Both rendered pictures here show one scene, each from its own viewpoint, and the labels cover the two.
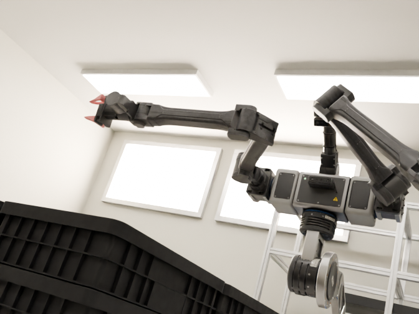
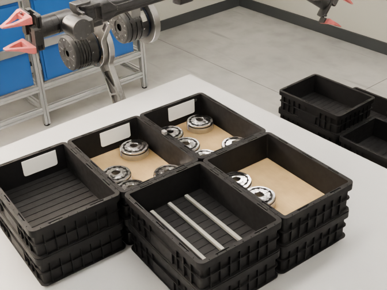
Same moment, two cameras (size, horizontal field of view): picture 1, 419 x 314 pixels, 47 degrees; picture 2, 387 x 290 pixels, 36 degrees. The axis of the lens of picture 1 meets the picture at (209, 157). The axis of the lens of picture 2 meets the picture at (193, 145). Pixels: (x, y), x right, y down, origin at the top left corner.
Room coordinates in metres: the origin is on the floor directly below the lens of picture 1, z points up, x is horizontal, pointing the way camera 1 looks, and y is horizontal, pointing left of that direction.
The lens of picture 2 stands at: (0.68, 1.66, 2.01)
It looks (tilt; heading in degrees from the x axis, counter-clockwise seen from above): 32 degrees down; 291
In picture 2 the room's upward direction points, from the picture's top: 2 degrees counter-clockwise
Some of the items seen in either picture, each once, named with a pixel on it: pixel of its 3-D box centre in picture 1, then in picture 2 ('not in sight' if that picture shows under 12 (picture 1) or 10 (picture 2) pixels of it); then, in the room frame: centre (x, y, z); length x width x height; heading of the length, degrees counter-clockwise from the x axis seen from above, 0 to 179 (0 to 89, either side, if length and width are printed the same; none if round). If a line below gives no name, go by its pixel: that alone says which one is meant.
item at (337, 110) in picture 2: not in sight; (322, 130); (1.00, -1.13, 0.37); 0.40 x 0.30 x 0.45; 150
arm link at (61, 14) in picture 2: (126, 112); (63, 21); (1.55, 0.33, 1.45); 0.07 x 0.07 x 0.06; 62
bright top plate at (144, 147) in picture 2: not in sight; (134, 147); (1.54, 0.01, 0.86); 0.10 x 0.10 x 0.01
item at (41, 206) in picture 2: not in sight; (52, 197); (1.66, 0.38, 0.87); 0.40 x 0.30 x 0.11; 146
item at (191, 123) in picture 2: not in sight; (200, 121); (1.37, -0.24, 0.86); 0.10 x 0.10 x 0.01
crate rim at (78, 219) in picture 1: (121, 250); (275, 173); (0.99, 0.11, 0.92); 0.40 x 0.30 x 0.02; 146
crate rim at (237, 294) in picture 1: (209, 294); (201, 125); (1.32, -0.11, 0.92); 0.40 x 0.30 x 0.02; 146
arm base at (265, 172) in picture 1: (256, 178); not in sight; (1.79, -0.21, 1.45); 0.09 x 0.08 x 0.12; 60
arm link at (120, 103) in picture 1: (128, 108); (80, 22); (1.51, 0.31, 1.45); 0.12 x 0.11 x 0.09; 62
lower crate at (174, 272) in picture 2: not in sight; (201, 250); (1.16, 0.36, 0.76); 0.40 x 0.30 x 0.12; 146
